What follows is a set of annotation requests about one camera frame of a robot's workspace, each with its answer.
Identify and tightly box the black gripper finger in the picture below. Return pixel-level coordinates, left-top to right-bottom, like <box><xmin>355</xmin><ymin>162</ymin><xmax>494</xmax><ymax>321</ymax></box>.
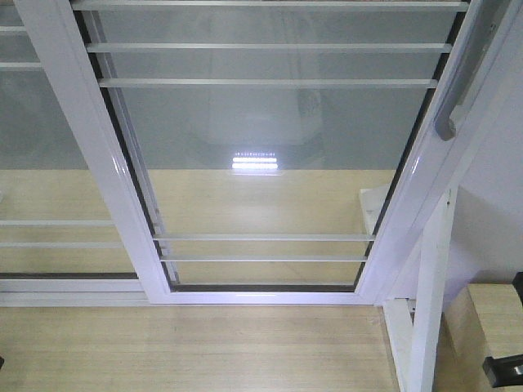
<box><xmin>512</xmin><ymin>271</ymin><xmax>523</xmax><ymax>298</ymax></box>
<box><xmin>482</xmin><ymin>354</ymin><xmax>522</xmax><ymax>388</ymax></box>

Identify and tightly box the grey metal door handle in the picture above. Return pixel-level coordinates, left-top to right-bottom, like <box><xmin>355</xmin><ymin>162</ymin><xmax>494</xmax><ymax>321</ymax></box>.
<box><xmin>433</xmin><ymin>1</ymin><xmax>500</xmax><ymax>141</ymax></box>

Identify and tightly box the white framed sliding glass door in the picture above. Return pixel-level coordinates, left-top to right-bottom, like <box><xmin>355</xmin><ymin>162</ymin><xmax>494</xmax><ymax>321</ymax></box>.
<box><xmin>15</xmin><ymin>1</ymin><xmax>470</xmax><ymax>304</ymax></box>

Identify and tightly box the white fixed glass door panel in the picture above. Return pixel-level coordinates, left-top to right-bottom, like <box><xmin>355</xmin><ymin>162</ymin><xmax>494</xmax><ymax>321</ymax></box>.
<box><xmin>1</xmin><ymin>1</ymin><xmax>145</xmax><ymax>306</ymax></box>

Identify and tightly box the light wooden box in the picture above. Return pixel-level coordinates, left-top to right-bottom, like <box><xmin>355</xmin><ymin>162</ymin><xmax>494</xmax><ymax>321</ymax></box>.
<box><xmin>444</xmin><ymin>283</ymin><xmax>522</xmax><ymax>391</ymax></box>

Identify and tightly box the light wooden platform board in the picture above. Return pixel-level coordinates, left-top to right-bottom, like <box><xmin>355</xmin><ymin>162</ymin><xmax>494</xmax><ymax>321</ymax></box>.
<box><xmin>0</xmin><ymin>169</ymin><xmax>523</xmax><ymax>392</ymax></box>

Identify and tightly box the white triangular support bracket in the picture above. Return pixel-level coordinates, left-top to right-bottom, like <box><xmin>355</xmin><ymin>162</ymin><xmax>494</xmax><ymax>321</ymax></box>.
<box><xmin>357</xmin><ymin>186</ymin><xmax>458</xmax><ymax>391</ymax></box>

